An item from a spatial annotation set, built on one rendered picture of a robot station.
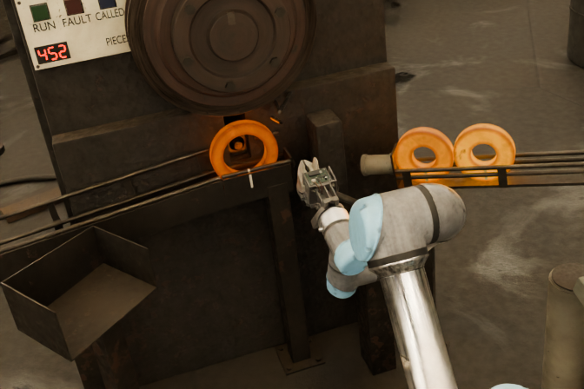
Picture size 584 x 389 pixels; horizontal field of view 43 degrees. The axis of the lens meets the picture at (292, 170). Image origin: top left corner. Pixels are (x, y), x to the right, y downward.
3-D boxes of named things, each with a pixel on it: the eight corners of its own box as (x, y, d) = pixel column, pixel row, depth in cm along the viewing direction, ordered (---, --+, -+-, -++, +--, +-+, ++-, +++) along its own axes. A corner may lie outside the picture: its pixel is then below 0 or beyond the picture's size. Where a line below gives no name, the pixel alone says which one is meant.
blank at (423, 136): (393, 128, 198) (390, 133, 195) (451, 124, 192) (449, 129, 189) (401, 178, 204) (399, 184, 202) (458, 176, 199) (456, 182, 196)
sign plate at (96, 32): (35, 68, 186) (14, -3, 177) (137, 47, 191) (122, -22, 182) (35, 70, 184) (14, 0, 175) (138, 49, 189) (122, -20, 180)
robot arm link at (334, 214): (352, 235, 175) (320, 244, 174) (345, 221, 178) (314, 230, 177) (354, 215, 170) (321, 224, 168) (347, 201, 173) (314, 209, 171)
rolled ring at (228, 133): (274, 116, 196) (271, 112, 199) (205, 132, 192) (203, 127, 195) (282, 177, 205) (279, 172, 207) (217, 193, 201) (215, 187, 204)
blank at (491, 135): (450, 124, 192) (448, 130, 189) (513, 120, 186) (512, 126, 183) (458, 176, 199) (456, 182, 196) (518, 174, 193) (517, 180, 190)
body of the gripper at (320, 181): (329, 163, 180) (347, 198, 172) (328, 187, 186) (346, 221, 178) (300, 171, 178) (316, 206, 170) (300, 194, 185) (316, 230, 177)
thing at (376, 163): (367, 169, 208) (363, 150, 205) (398, 168, 205) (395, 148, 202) (362, 180, 203) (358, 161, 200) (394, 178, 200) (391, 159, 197)
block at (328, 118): (311, 185, 219) (302, 111, 207) (336, 179, 220) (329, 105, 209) (323, 202, 209) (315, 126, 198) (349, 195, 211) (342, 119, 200)
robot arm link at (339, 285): (374, 293, 179) (380, 265, 171) (331, 305, 176) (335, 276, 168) (361, 268, 184) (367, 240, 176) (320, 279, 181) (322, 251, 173)
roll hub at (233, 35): (182, 96, 180) (159, -17, 167) (291, 73, 186) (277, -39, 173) (186, 105, 175) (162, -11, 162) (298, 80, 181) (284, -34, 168)
